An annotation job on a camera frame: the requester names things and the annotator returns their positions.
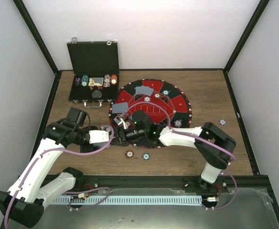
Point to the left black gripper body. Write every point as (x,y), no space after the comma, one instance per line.
(87,149)

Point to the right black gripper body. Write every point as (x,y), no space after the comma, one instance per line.
(127,138)

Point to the teal poker chip stack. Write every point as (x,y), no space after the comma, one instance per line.
(146,156)

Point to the red poker chip stack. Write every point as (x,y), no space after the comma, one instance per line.
(129,154)

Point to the dealt blue playing card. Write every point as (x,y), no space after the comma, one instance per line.
(120,108)

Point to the dealt card top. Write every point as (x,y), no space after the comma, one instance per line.
(138,90)
(146,90)

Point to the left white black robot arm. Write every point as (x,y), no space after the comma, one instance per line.
(26,200)

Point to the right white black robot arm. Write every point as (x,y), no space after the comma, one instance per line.
(213,144)

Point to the round red black poker mat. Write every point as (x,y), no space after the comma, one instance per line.
(165,110)

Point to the black round button in case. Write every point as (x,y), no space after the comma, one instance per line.
(97,94)

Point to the teal chips in case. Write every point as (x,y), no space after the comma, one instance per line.
(85,80)

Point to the card deck in case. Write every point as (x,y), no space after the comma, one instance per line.
(95,81)

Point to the orange chips in case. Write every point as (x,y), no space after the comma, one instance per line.
(114,79)

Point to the purple chips in case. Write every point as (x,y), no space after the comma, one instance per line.
(78,81)

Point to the black poker chip case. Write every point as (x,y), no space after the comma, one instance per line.
(95,59)

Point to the lone blue white chip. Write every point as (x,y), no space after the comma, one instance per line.
(222,122)

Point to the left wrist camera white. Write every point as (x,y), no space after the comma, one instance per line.
(99,136)

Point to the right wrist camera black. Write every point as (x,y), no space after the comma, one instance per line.
(141,120)

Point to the light blue slotted cable duct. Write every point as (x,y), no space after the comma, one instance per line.
(132,200)

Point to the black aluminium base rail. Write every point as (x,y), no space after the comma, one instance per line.
(192,184)

